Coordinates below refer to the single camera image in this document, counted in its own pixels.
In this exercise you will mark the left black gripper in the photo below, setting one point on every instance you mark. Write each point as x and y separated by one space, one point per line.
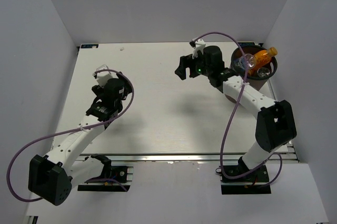
127 88

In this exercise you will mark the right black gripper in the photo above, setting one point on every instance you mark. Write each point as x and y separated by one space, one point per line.
185 62

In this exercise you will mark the blue label water bottle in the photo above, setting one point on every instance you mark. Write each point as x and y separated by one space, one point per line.
245 62

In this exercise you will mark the orange juice bottle label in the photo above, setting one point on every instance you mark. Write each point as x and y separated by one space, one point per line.
263 57

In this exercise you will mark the clear plastic bottle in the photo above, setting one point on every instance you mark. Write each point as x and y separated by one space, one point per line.
263 72

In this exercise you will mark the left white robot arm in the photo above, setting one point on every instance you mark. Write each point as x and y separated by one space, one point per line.
54 175

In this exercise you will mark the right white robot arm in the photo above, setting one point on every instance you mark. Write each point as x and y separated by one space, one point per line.
275 124

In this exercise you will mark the brown cylindrical bin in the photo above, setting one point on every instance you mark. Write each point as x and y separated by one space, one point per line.
259 77

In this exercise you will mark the blue label sticker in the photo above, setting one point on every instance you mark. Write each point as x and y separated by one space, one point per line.
88 46
244 44

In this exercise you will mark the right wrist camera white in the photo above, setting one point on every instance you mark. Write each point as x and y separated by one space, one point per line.
198 46

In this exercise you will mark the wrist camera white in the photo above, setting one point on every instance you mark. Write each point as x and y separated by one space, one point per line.
198 46
102 77

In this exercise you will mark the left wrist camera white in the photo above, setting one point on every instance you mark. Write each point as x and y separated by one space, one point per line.
102 77

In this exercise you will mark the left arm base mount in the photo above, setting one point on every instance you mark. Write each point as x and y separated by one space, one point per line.
113 178

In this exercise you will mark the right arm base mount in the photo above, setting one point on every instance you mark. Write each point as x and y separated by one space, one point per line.
253 183

